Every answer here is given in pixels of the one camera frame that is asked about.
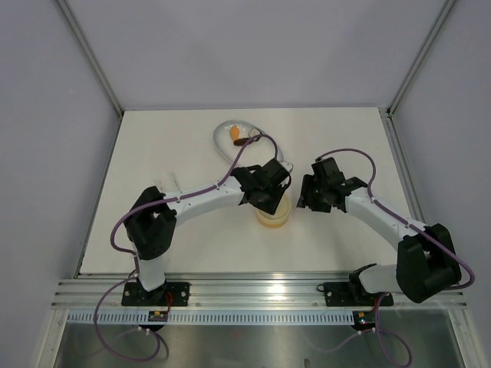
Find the round cream lunch box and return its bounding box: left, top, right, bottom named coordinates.
left=255, top=193, right=292, bottom=230

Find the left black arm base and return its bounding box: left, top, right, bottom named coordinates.
left=121, top=281, right=190, bottom=307

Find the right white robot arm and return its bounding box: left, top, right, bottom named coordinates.
left=297, top=174, right=462, bottom=304

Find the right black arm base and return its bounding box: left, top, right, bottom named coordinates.
left=316, top=281, right=381, bottom=307

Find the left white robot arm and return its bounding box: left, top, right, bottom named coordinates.
left=124, top=161, right=292, bottom=305

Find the dark brown food piece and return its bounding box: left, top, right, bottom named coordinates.
left=233, top=139, right=248, bottom=146

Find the white black sushi piece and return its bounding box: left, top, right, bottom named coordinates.
left=249, top=128, right=262, bottom=138

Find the orange food piece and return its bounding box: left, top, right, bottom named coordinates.
left=229, top=125, right=240, bottom=142

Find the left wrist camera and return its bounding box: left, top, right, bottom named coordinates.
left=231, top=159, right=290, bottom=192

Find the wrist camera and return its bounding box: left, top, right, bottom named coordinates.
left=311, top=157, right=345, bottom=186
left=231, top=159, right=290, bottom=192

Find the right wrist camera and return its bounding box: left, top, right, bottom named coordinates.
left=311, top=157, right=345, bottom=186

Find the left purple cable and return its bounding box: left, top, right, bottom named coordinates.
left=93, top=133, right=279, bottom=363

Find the aluminium front rail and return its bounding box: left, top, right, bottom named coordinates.
left=51, top=271, right=467, bottom=311

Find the right aluminium frame post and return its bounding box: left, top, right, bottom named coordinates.
left=386, top=0, right=460, bottom=119

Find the aluminium frame post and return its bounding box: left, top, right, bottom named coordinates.
left=53, top=0, right=124, bottom=120
left=386, top=0, right=460, bottom=119

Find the white slotted cable duct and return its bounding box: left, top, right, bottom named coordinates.
left=68, top=310, right=354, bottom=326

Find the left aluminium frame post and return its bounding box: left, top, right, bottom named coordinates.
left=53, top=0, right=124, bottom=120

